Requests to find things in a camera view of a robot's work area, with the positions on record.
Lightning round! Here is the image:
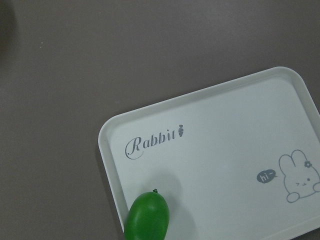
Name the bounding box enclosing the cream rectangular tray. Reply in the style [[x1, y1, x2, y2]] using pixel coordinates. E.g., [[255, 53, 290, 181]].
[[98, 66, 320, 240]]

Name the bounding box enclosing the green lime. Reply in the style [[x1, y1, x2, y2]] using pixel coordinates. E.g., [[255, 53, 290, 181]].
[[124, 188, 170, 240]]

